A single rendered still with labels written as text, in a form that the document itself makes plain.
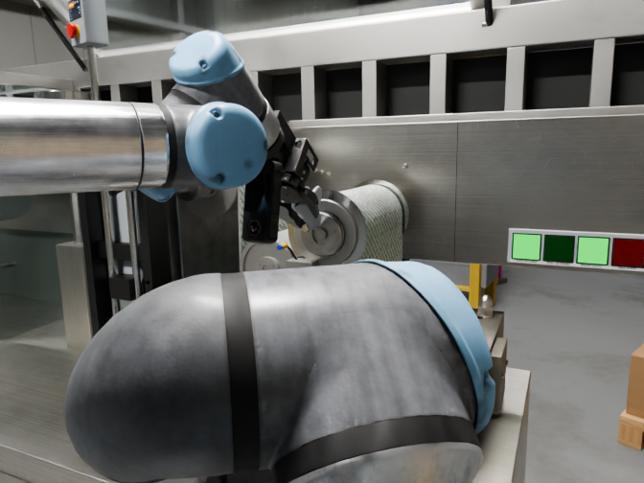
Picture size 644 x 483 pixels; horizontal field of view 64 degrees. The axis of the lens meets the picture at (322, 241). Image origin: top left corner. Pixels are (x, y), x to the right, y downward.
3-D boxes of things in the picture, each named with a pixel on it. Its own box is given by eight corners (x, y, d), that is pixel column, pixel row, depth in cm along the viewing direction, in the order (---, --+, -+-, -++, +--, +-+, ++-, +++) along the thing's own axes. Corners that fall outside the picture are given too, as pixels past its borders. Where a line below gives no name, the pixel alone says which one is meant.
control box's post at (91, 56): (94, 144, 111) (84, 46, 108) (100, 144, 113) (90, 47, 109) (100, 143, 111) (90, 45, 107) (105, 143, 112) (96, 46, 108)
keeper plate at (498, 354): (487, 412, 95) (489, 356, 93) (494, 388, 104) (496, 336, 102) (501, 414, 94) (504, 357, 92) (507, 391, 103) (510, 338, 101)
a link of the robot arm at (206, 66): (148, 71, 58) (194, 19, 61) (199, 134, 67) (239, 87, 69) (191, 84, 54) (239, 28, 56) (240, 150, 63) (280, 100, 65)
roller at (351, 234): (294, 264, 91) (292, 197, 89) (350, 238, 114) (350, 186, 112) (355, 269, 86) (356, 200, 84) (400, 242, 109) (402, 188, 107)
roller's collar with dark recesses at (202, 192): (172, 200, 94) (170, 165, 93) (194, 197, 100) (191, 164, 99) (200, 201, 92) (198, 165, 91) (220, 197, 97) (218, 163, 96)
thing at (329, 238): (321, 265, 87) (292, 233, 89) (326, 263, 89) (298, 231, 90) (350, 236, 84) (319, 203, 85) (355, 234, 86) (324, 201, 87)
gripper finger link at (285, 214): (313, 203, 89) (296, 172, 81) (305, 234, 86) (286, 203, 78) (297, 202, 90) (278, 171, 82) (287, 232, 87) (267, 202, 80)
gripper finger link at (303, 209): (337, 203, 87) (315, 171, 79) (329, 234, 84) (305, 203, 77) (321, 204, 88) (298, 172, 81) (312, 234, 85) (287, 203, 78)
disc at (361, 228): (287, 270, 93) (287, 188, 90) (289, 269, 93) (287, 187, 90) (366, 279, 86) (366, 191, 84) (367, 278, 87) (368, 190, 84)
